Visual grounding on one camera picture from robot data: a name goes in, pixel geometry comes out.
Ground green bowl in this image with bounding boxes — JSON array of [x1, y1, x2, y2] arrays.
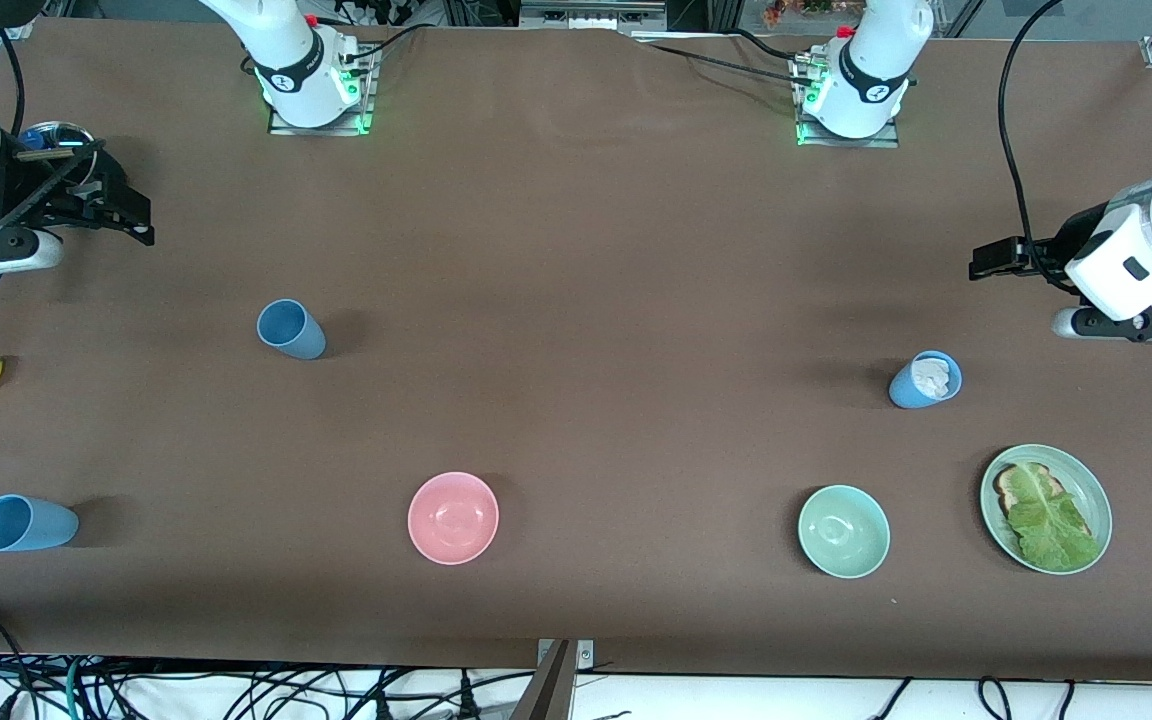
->
[[797, 484, 891, 580]]

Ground pink bowl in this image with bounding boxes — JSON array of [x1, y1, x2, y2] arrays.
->
[[407, 471, 500, 566]]

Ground blue cup holding paper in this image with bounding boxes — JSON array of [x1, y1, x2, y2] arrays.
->
[[888, 350, 963, 410]]

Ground toast slice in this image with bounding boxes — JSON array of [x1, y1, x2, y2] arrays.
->
[[993, 462, 1097, 546]]

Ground grey power strip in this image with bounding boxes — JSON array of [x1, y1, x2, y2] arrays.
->
[[519, 0, 669, 31]]

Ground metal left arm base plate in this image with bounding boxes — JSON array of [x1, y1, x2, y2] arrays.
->
[[791, 52, 902, 149]]

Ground brown table cover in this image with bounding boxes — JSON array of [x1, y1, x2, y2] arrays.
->
[[0, 18, 1152, 683]]

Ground blue saucepan with handle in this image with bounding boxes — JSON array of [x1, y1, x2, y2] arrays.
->
[[0, 122, 102, 297]]

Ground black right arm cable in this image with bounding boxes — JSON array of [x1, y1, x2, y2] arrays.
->
[[0, 30, 105, 236]]

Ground small metal bracket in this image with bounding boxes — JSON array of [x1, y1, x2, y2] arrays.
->
[[536, 639, 596, 669]]

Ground green lettuce leaf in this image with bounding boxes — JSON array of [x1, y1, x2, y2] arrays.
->
[[1006, 465, 1102, 573]]

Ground green plate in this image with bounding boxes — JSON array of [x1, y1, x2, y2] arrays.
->
[[979, 443, 1113, 576]]

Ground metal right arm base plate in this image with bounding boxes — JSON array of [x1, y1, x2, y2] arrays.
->
[[268, 42, 377, 137]]

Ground crumpled white paper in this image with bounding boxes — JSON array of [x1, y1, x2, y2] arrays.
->
[[911, 358, 952, 399]]

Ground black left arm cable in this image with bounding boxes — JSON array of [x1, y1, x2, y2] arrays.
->
[[998, 0, 1079, 293]]

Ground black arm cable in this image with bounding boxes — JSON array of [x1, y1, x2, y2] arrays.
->
[[998, 0, 1079, 293], [0, 30, 105, 236]]

